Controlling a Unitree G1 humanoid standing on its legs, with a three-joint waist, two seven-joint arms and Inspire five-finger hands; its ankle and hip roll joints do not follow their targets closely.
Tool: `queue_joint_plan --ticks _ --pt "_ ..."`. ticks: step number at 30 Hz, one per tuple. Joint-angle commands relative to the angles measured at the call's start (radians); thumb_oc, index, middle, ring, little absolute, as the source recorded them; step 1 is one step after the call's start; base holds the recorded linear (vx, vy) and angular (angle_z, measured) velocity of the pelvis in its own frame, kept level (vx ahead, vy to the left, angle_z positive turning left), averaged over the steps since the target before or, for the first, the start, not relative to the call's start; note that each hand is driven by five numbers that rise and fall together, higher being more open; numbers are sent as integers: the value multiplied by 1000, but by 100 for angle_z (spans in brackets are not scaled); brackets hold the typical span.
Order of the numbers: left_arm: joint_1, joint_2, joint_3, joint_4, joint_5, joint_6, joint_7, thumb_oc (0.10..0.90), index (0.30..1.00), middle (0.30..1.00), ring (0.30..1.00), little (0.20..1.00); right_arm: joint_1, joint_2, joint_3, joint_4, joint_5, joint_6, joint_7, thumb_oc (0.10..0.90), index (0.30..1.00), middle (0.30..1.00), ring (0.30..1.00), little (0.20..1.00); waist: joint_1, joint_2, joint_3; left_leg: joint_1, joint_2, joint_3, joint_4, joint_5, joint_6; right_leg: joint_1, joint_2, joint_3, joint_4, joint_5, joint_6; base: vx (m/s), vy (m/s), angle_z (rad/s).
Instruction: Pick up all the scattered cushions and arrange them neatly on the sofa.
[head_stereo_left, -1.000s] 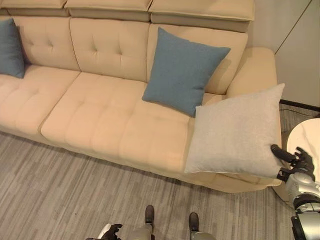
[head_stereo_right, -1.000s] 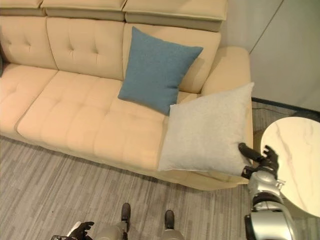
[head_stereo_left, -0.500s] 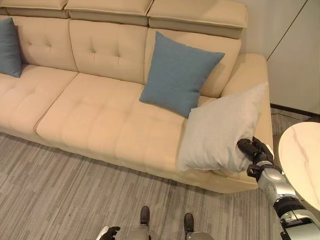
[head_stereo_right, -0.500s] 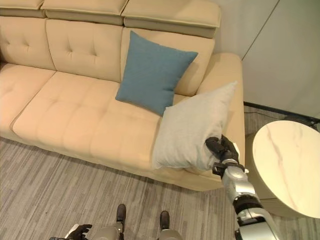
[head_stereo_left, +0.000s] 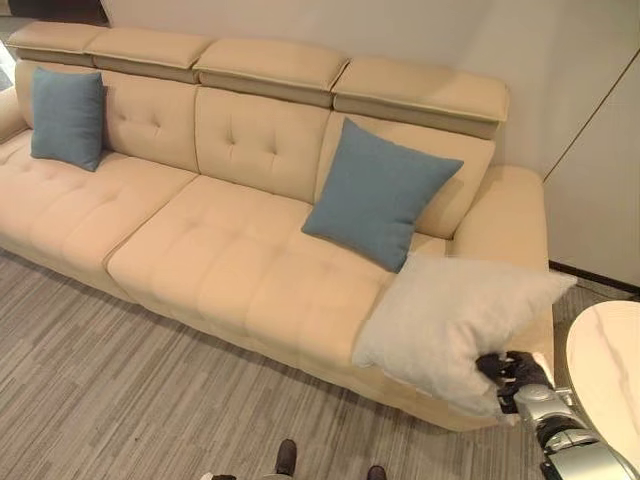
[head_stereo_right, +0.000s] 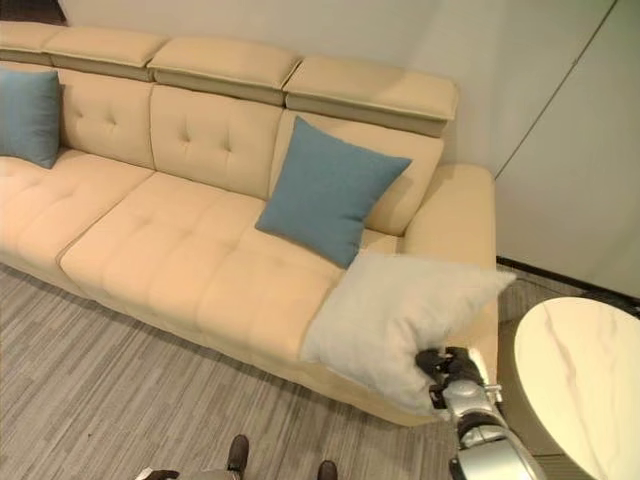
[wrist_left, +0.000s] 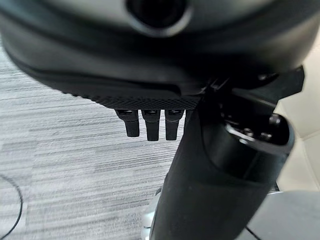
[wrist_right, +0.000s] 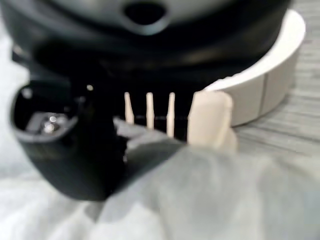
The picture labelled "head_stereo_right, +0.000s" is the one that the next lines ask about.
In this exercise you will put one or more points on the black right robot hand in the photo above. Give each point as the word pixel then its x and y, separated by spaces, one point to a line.
pixel 445 364

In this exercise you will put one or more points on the white square cushion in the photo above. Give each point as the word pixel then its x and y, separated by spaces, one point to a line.
pixel 395 310

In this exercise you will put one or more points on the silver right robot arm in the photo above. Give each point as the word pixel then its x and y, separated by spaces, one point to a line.
pixel 482 425

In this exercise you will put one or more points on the beige leather sofa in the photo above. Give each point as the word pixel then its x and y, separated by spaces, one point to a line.
pixel 190 220

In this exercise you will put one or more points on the round white marble table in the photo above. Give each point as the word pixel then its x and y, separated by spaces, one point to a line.
pixel 582 385

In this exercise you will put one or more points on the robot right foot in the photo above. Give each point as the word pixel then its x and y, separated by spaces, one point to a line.
pixel 327 470

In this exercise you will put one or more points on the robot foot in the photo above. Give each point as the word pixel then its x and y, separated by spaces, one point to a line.
pixel 238 452
pixel 327 470

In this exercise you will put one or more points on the blue square cushion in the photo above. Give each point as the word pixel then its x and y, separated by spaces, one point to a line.
pixel 27 115
pixel 325 192

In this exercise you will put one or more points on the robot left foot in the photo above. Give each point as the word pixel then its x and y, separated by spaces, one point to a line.
pixel 238 452

